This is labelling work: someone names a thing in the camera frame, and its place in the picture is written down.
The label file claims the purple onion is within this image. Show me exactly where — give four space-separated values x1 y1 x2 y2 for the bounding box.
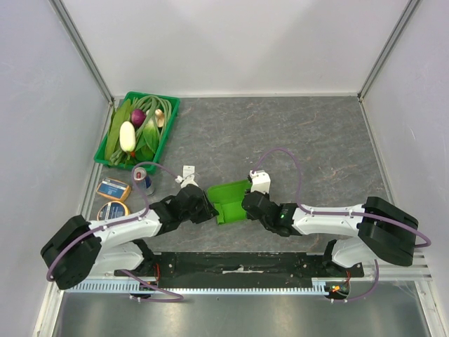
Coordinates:
130 109 147 128

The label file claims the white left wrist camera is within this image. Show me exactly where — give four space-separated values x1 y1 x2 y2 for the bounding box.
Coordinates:
175 174 198 188

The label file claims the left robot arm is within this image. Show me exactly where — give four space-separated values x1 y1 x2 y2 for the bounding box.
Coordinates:
41 184 218 290

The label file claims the yellow tape roll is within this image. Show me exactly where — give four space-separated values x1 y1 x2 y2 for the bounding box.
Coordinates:
97 201 130 220

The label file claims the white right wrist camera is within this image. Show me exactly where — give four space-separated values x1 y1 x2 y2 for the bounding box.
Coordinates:
249 170 271 194

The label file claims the slotted cable duct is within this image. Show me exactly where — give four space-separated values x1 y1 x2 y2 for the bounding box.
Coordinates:
65 277 331 296

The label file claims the small white plastic bag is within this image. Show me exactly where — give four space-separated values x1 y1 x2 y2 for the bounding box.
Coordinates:
182 165 195 179

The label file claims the green long beans bundle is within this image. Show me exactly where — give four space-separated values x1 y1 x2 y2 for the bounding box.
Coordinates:
105 95 173 166

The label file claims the red blue drink can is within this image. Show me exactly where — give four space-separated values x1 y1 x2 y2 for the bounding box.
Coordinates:
132 167 155 196

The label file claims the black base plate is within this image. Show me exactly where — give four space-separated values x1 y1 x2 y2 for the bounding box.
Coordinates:
131 252 364 287

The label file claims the green paper box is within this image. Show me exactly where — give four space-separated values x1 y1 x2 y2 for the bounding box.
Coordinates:
207 180 251 225

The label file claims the beige mushroom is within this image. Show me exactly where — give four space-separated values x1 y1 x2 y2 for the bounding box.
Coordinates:
154 109 166 128

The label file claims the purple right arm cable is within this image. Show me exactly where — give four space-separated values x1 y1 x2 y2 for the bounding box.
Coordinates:
253 147 432 304

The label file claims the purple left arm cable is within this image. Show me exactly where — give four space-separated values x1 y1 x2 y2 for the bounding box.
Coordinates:
46 161 185 303

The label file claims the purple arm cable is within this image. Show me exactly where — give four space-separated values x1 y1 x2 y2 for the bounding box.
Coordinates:
46 161 185 303
253 147 432 304

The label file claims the green bok choy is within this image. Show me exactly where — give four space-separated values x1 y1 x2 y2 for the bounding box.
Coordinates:
135 119 160 161

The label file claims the large green leaf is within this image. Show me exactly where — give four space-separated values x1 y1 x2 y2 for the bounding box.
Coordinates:
105 99 133 160

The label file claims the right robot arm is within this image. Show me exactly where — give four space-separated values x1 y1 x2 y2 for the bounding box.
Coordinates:
241 192 418 277

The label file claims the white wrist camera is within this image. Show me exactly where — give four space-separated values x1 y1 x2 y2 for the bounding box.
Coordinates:
249 170 271 194
175 174 198 188

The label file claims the white eggplant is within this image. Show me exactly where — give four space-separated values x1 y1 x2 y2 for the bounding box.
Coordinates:
119 121 136 152

